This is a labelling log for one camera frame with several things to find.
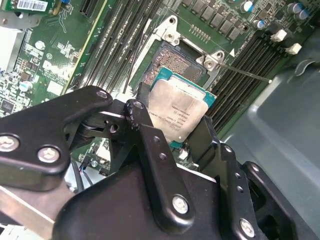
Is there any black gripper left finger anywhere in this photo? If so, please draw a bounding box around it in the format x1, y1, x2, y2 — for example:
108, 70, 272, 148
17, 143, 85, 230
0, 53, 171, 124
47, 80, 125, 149
0, 82, 196, 224

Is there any silver topped CPU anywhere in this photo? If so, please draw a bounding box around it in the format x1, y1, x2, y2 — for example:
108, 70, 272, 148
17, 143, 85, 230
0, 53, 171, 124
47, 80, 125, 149
149, 66, 217, 148

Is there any thin metal locking lever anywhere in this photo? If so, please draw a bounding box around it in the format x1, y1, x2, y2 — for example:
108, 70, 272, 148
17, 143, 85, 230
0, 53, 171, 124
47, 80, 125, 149
123, 19, 152, 93
213, 61, 273, 84

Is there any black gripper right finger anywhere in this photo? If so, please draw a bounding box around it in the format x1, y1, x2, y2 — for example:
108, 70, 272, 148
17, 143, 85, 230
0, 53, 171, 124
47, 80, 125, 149
188, 116, 306, 240

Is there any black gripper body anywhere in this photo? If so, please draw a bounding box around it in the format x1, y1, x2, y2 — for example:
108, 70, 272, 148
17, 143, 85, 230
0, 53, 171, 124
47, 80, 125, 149
52, 162, 236, 240

